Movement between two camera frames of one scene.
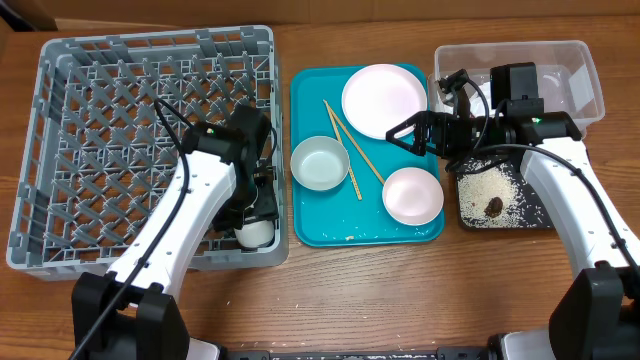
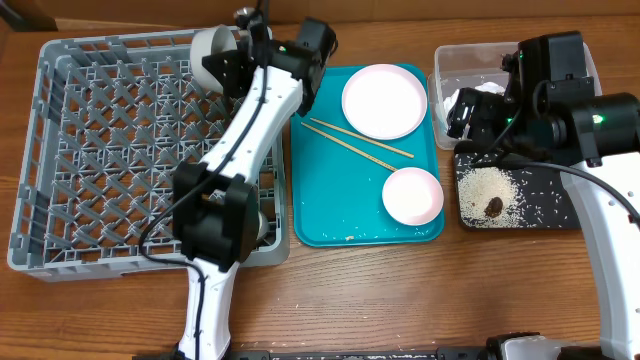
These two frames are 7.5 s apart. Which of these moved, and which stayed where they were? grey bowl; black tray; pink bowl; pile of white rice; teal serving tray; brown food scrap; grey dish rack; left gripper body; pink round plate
Moved: left gripper body; grey bowl
Stayed: black tray; grey dish rack; pile of white rice; teal serving tray; pink bowl; brown food scrap; pink round plate
